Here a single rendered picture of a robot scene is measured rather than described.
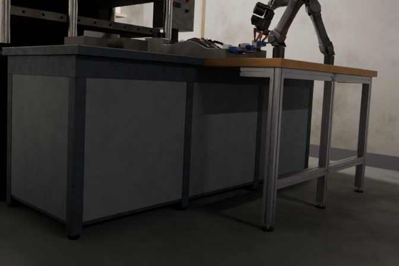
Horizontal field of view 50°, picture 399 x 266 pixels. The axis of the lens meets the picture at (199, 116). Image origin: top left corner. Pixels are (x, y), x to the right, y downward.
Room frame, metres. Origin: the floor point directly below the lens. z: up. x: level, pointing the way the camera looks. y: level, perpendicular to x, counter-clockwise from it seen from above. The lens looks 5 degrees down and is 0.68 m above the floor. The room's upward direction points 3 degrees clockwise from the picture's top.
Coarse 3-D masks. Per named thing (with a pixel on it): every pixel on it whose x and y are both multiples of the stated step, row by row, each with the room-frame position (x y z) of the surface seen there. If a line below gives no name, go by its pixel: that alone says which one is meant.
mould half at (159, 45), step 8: (152, 40) 2.44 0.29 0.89; (160, 40) 2.42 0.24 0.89; (168, 40) 2.47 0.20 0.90; (152, 48) 2.44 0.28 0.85; (160, 48) 2.42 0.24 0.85; (168, 48) 2.40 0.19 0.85; (176, 48) 2.37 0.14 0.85; (184, 48) 2.35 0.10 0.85; (192, 48) 2.33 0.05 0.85; (200, 48) 2.31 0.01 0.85; (208, 48) 2.29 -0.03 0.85; (216, 48) 2.27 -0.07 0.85; (200, 56) 2.31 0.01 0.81; (208, 56) 2.29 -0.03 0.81; (216, 56) 2.27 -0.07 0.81; (224, 56) 2.25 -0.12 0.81; (232, 56) 2.34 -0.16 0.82; (240, 56) 2.45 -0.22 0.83
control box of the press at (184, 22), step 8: (176, 0) 3.33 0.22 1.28; (184, 0) 3.39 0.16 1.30; (192, 0) 3.46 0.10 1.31; (160, 8) 3.31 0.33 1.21; (176, 8) 3.34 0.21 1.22; (184, 8) 3.40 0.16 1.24; (192, 8) 3.46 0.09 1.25; (160, 16) 3.31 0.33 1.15; (176, 16) 3.34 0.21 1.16; (184, 16) 3.40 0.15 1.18; (192, 16) 3.47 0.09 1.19; (160, 24) 3.31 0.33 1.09; (176, 24) 3.34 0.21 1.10; (184, 24) 3.40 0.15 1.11; (192, 24) 3.47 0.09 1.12; (176, 32) 3.41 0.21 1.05
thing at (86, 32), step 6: (78, 30) 2.71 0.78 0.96; (84, 30) 2.67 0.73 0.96; (48, 36) 2.97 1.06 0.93; (54, 36) 2.91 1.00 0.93; (60, 36) 2.86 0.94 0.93; (66, 36) 2.80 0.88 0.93; (90, 36) 2.70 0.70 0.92; (96, 36) 2.73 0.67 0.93; (102, 36) 2.77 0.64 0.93; (108, 36) 2.80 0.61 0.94; (114, 36) 2.83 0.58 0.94; (48, 42) 2.97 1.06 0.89; (54, 42) 2.91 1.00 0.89; (60, 42) 2.86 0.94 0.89
